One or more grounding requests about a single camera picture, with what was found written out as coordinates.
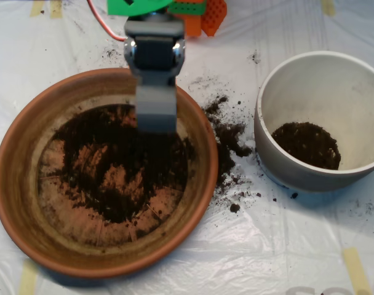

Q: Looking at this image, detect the dark soil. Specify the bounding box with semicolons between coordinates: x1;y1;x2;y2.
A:
47;104;197;225
271;122;341;171

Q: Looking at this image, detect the spilled soil pile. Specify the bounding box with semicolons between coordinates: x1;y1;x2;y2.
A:
204;95;254;188

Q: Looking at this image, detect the white ceramic pot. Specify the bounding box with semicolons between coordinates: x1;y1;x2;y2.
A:
253;50;374;193

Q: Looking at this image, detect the terracotta plant saucer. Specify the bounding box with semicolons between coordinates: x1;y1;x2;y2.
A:
0;68;219;279

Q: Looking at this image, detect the beige masking tape strip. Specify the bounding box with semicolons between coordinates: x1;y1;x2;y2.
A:
321;0;336;16
50;0;63;18
19;261;39;295
343;247;372;295
30;0;44;17

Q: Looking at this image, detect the clear plastic cover sheet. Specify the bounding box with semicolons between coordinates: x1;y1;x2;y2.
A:
0;0;374;295

